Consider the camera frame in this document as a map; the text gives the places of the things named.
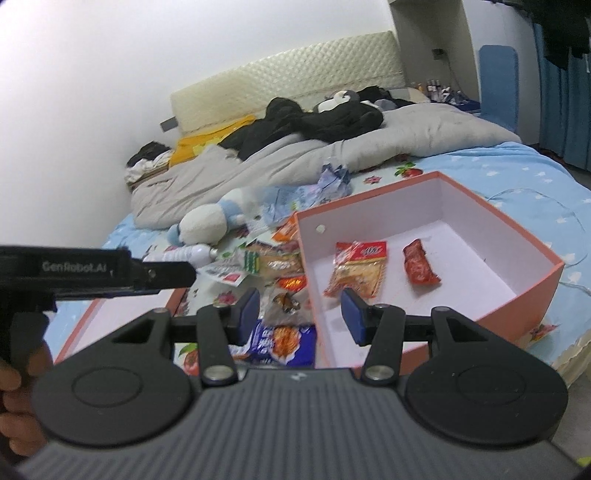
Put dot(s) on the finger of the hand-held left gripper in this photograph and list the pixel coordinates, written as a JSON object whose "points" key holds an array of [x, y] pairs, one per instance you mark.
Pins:
{"points": [[166, 274]]}

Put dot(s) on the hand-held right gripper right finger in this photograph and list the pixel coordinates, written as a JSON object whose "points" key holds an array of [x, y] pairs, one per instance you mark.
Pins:
{"points": [[353, 318]]}

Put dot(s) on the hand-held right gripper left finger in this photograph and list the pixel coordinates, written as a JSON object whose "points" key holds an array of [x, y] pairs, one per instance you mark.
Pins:
{"points": [[250, 314]]}

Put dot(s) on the clear green-striped snack packet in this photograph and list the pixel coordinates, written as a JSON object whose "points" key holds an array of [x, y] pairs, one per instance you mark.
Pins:
{"points": [[274, 258]]}

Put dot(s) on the pink cardboard box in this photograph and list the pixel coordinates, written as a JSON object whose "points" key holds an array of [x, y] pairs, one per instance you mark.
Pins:
{"points": [[471, 272]]}

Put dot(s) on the person's left hand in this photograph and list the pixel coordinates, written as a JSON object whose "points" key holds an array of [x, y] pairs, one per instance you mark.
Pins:
{"points": [[14, 415]]}

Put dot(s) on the white plastic bottle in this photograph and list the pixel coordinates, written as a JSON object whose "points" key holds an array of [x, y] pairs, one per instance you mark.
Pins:
{"points": [[184, 254]]}

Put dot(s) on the clear packet with brown snack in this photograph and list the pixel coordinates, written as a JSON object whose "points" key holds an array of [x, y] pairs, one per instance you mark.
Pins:
{"points": [[286, 302]]}

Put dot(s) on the blue snack packet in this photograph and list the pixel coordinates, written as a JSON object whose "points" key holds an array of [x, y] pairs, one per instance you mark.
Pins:
{"points": [[281, 344]]}

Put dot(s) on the yellow and red snack packet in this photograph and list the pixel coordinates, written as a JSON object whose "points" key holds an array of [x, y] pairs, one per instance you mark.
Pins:
{"points": [[358, 270]]}

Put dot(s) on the white and red snack packet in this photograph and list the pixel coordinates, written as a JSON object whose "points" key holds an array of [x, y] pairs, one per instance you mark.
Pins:
{"points": [[224, 272]]}

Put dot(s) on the small orange-red snack packet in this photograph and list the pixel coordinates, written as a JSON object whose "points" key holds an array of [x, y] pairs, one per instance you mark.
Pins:
{"points": [[292, 282]]}

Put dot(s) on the white and blue plush toy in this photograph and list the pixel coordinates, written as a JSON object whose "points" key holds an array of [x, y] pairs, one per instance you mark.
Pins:
{"points": [[207, 219]]}

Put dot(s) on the red sausage packet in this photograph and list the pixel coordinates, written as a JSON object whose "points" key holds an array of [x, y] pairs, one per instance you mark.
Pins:
{"points": [[419, 263]]}

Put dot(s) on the orange snack packet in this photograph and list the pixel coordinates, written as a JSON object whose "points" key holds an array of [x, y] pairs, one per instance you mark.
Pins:
{"points": [[287, 230]]}

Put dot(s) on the pile of dark and white clothes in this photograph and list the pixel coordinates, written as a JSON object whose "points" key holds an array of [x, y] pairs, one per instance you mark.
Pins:
{"points": [[147, 159]]}

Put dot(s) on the crumpled blue-white plastic bag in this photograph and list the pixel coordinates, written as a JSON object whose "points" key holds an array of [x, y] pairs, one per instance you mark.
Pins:
{"points": [[314, 189]]}

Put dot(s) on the yellow cloth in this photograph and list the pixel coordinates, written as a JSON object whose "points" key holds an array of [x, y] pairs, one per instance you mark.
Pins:
{"points": [[198, 143]]}

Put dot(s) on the black clothing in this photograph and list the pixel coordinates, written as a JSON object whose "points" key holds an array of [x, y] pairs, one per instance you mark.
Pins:
{"points": [[323, 122]]}

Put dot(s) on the grey duvet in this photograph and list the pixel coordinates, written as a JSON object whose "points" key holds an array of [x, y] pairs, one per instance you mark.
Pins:
{"points": [[415, 129]]}

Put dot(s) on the light blue bedsheet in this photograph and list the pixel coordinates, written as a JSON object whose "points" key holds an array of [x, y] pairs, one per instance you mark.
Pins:
{"points": [[508, 170]]}

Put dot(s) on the cream padded headboard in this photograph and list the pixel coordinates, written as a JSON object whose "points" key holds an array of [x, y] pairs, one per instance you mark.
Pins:
{"points": [[295, 69]]}

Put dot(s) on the group of small bottles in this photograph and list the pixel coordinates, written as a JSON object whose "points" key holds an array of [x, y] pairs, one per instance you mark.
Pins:
{"points": [[436, 90]]}

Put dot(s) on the blue chair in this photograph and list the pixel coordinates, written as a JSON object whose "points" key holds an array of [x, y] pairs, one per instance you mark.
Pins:
{"points": [[498, 83]]}

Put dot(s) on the dark hanging clothes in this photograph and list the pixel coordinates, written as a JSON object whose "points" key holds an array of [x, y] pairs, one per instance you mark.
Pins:
{"points": [[561, 32]]}

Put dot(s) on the wall socket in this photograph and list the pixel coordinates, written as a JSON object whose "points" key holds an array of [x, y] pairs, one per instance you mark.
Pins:
{"points": [[438, 54]]}

